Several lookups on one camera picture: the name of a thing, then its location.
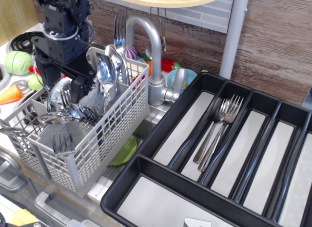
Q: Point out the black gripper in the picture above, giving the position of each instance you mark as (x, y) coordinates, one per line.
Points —
(57, 54)

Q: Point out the steel fork from basket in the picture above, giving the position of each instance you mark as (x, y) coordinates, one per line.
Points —
(70, 108)

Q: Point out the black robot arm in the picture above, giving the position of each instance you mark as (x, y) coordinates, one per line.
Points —
(63, 16)

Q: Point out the steel forks cluster in basket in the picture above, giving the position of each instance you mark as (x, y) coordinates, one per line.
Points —
(91, 115)

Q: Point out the grey plastic cutlery basket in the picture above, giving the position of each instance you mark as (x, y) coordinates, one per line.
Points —
(95, 147)

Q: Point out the steel fork front compartment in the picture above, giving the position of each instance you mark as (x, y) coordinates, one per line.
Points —
(63, 143)

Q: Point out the steel spoon outside basket left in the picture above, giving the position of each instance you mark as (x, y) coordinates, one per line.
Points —
(14, 132)

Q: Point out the tall upright steel fork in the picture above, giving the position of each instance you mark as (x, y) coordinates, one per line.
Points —
(120, 45)

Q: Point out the steel fork in tray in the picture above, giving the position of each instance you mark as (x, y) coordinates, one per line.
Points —
(217, 119)
(231, 111)

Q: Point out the black cutlery tray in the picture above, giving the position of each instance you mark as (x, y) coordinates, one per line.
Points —
(260, 174)

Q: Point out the large steel serving spoon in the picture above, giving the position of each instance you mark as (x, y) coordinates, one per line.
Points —
(59, 97)

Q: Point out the light green toy fruit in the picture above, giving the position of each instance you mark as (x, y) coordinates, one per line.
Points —
(35, 82)

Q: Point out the large steel spoon centre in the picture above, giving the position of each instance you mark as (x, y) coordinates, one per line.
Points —
(106, 75)

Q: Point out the green toy cabbage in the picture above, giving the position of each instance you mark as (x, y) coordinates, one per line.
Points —
(18, 62)

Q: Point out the orange toy carrot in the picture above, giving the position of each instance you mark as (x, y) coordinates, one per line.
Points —
(12, 94)

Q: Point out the steel spoon behind centre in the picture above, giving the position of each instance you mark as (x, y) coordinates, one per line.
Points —
(116, 59)

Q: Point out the black coil stove burner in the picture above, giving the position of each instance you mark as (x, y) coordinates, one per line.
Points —
(23, 42)

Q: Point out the purple toy onion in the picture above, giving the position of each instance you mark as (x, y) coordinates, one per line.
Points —
(131, 52)

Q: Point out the silver toy faucet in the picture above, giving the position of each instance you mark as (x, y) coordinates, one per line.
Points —
(158, 92)

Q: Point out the green toy leaf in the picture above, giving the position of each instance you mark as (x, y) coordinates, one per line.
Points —
(125, 153)

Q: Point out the red toy pepper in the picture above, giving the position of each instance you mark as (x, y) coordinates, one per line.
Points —
(169, 65)

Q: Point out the light blue toy bowl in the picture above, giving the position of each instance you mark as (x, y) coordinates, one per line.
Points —
(190, 76)

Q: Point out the yellow toy item bottom left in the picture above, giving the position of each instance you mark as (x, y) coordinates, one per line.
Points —
(22, 217)

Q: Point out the hanging wire utensil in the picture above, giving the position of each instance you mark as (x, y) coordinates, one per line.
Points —
(161, 21)

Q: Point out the white metal post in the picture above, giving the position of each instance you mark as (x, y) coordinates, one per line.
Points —
(239, 10)

